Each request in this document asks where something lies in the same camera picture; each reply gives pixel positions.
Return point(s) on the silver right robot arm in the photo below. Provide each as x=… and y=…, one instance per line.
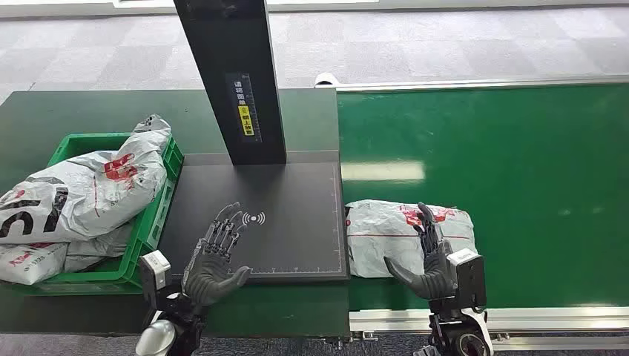
x=462, y=339

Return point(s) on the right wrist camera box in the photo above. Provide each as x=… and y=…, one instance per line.
x=469, y=280

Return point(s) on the green conveyor belt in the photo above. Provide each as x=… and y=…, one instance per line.
x=516, y=196

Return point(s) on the grey mailer package red print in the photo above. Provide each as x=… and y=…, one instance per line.
x=383, y=241

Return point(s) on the thin aluminium conveyor rail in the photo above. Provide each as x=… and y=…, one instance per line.
x=491, y=82

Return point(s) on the large grey package black letters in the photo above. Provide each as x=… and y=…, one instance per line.
x=88, y=196

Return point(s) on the white conveyor roller end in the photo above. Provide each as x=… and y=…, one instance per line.
x=325, y=79

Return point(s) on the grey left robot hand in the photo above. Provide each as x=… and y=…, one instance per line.
x=209, y=280

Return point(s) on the small metal bracket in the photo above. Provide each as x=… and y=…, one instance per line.
x=369, y=336

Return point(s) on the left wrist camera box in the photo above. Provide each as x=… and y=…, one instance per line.
x=155, y=270

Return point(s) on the black scanner column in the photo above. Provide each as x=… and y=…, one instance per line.
x=236, y=49

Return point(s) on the wide aluminium conveyor rail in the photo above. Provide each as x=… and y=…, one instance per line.
x=540, y=322

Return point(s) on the black yellow column label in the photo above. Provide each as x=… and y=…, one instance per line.
x=245, y=118

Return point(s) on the plain dark grey package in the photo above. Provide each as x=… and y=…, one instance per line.
x=98, y=248

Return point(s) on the black scanner platform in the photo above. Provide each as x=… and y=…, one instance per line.
x=295, y=216

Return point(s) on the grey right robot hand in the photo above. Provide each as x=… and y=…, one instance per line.
x=435, y=282

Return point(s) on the green plastic crate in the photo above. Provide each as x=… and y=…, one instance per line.
x=147, y=231

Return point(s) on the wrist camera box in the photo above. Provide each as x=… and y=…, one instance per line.
x=155, y=270
x=469, y=280

